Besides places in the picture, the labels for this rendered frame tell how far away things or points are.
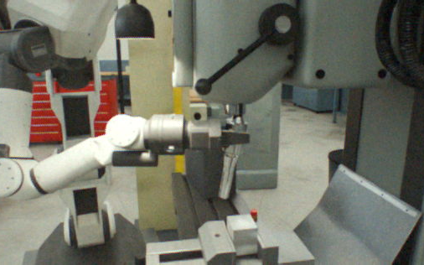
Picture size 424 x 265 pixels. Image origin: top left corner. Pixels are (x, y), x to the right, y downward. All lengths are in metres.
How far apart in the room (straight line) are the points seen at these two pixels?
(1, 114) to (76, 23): 0.27
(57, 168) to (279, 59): 0.50
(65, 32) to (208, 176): 0.60
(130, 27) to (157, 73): 1.80
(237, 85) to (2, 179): 0.50
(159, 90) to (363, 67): 1.89
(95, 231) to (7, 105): 0.79
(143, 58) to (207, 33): 1.81
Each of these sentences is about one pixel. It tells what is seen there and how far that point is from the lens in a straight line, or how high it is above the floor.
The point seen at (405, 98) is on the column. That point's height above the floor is 1.31.
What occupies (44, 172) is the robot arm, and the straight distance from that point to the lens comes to 0.77.
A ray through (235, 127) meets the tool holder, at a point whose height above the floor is 1.25.
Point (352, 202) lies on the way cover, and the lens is 0.96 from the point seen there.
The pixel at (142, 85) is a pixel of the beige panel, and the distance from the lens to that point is 2.42.
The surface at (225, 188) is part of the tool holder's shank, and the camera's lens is 0.76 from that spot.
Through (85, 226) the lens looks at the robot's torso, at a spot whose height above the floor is 0.75.
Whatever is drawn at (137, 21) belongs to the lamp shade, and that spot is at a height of 1.46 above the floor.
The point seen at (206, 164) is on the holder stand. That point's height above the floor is 1.05.
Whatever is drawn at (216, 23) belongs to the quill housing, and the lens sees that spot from 0.61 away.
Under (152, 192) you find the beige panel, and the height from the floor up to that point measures 0.36.
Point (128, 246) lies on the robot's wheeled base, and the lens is 1.60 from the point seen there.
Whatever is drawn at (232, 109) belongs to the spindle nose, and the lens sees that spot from 0.69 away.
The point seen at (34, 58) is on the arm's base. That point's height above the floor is 1.40.
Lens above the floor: 1.41
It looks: 14 degrees down
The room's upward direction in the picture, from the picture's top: straight up
